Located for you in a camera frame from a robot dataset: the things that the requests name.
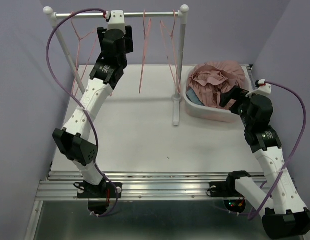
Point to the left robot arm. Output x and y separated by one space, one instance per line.
73 139

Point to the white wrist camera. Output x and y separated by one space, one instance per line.
115 20
262 88

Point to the pink wire hanger of salmon skirt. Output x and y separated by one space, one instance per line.
146 33

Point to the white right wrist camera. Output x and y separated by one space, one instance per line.
262 88

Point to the aluminium mounting rail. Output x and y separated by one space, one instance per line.
136 186

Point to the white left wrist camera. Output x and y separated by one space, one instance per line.
115 20

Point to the pink wire hanger of denim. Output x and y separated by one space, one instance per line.
170 50

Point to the white clothes rack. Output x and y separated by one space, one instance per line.
56 20

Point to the dusty pink pleated skirt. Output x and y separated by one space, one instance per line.
211 79

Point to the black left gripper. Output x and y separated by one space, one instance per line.
128 40

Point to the blue denim garment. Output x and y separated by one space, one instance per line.
191 95

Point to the white plastic basket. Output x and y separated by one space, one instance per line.
203 112

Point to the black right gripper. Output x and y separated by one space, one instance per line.
235 93

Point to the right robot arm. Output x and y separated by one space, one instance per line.
284 214

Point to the pink wire hanger far left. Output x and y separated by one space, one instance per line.
80 50

